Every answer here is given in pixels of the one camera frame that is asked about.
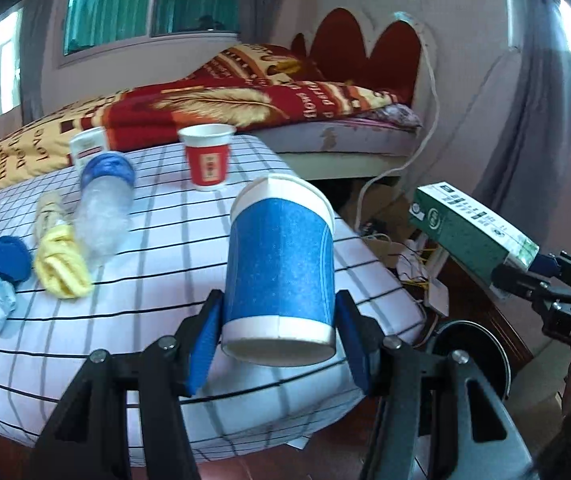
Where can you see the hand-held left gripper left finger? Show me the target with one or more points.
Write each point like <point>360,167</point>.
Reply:
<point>203,347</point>

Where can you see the red scalloped headboard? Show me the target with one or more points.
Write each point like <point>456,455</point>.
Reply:
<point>390,55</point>

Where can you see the green cardboard box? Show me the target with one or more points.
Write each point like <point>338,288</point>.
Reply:
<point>470,240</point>

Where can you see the grey bed mattress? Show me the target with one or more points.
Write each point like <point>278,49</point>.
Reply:
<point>355,135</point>

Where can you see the black round trash bin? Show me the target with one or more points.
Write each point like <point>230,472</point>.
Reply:
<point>470,355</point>

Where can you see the floral pillow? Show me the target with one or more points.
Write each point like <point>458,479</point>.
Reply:
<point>403,114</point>

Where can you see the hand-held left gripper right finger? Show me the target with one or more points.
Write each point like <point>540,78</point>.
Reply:
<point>355,352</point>

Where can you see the small bright window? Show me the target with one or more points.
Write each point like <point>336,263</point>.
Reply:
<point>2,67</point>

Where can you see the grey curtain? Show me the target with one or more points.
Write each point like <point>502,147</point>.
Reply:
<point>263,0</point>
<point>535,110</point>
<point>45,35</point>

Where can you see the yellow crumpled cloth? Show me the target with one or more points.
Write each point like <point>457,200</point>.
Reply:
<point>60,265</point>

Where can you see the beige crumpled cloth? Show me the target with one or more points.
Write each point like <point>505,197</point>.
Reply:
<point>49,207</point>

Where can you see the brown cardboard box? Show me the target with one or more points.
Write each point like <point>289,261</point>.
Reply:
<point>380,210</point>

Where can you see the red paper cup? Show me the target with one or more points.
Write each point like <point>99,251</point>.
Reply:
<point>208,165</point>

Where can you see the blue paper cup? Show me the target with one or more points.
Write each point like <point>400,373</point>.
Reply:
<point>280,260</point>

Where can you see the white carton with red label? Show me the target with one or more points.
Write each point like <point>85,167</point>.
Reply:
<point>86,146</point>

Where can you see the red and yellow printed blanket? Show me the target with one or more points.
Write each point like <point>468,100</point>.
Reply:
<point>215,105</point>

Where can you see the crushed clear plastic bottle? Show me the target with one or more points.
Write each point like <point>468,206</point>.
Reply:
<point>102,212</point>

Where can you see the white plastic device box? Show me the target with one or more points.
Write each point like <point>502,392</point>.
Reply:
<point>437,297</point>

